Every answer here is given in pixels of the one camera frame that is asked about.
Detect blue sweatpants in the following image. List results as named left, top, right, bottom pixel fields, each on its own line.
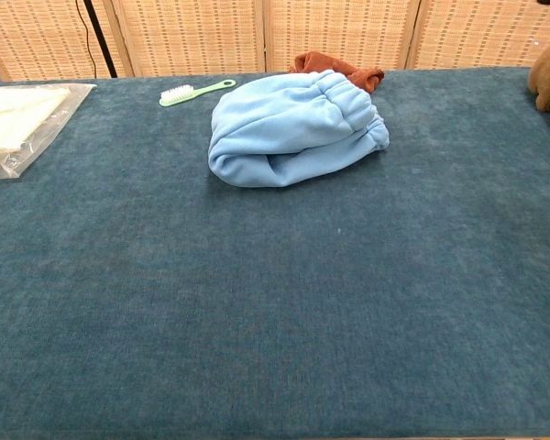
left=207, top=69, right=391, bottom=189

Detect teal table mat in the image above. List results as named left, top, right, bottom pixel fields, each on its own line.
left=0, top=67, right=550, bottom=439

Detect mint green small brush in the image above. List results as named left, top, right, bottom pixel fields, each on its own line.
left=159, top=79, right=237, bottom=109

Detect rust brown crumpled cloth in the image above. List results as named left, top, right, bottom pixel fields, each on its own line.
left=289, top=51, right=385, bottom=95

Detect bamboo folding screen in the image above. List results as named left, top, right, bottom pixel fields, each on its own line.
left=0, top=0, right=550, bottom=83

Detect black tripod stand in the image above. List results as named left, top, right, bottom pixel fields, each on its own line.
left=82, top=0, right=119, bottom=78

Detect clear bag with white garment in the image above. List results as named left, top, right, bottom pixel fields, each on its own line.
left=0, top=82, right=97, bottom=181

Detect thin black hanging cable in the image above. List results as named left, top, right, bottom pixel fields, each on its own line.
left=74, top=0, right=98, bottom=80

